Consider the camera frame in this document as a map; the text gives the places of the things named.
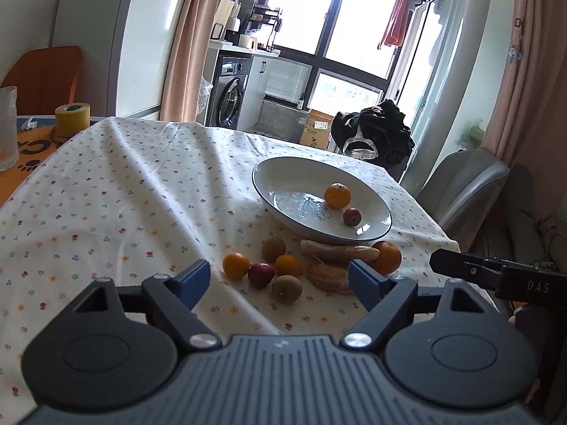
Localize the large orange mandarin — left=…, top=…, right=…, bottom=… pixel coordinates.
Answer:
left=370, top=241, right=403, bottom=276

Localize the peeled pomelo segment long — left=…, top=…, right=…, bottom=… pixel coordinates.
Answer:
left=300, top=240, right=380, bottom=264

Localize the peeled pomelo segment wide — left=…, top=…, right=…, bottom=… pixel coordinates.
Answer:
left=305, top=264, right=353, bottom=295

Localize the small orange kumquat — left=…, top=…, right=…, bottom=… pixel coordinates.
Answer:
left=274, top=254, right=303, bottom=277
left=222, top=252, right=251, bottom=280

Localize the white kitchen cabinet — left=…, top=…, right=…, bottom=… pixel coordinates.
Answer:
left=237, top=50, right=279, bottom=131

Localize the dark red plum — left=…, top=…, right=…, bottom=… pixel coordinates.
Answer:
left=247, top=263, right=276, bottom=290

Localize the red plum in plate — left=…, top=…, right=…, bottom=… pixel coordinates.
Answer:
left=342, top=207, right=362, bottom=227

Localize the grey leather chair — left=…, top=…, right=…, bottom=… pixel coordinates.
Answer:
left=417, top=149, right=509, bottom=251

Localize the orange in plate back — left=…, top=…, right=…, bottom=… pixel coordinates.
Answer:
left=324, top=182, right=352, bottom=210

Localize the pink right curtain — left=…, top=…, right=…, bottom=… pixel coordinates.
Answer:
left=482, top=0, right=566, bottom=203

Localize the pink curtain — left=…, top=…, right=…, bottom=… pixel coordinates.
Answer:
left=482, top=0, right=566, bottom=203
left=159, top=0, right=219, bottom=123

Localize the white plate blue rim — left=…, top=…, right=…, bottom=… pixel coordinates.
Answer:
left=252, top=157, right=392, bottom=245

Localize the black clothes pile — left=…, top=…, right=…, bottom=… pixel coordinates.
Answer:
left=331, top=99, right=414, bottom=173

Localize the cardboard box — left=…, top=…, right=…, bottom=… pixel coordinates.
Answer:
left=300, top=109, right=333, bottom=150

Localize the orange paw print mat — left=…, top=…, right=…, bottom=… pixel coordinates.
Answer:
left=0, top=116, right=103, bottom=206

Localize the yellow tape roll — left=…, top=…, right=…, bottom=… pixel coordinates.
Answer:
left=55, top=103, right=91, bottom=138

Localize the crumpled clear plastic bag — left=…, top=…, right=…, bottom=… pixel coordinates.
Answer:
left=196, top=77, right=214, bottom=117

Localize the clear drinking glass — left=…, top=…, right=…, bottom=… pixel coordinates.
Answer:
left=0, top=86, right=19, bottom=172

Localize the pink left curtain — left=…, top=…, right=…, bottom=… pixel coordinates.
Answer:
left=159, top=0, right=219, bottom=123

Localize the grey washing machine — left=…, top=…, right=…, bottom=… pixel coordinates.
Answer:
left=207, top=53, right=253, bottom=130

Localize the orange wooden chair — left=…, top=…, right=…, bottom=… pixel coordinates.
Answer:
left=1, top=46, right=83, bottom=115

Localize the red hanging towel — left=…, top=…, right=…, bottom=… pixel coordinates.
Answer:
left=378, top=0, right=414, bottom=49

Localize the black dish rack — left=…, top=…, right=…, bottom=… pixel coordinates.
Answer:
left=245, top=4, right=282, bottom=52

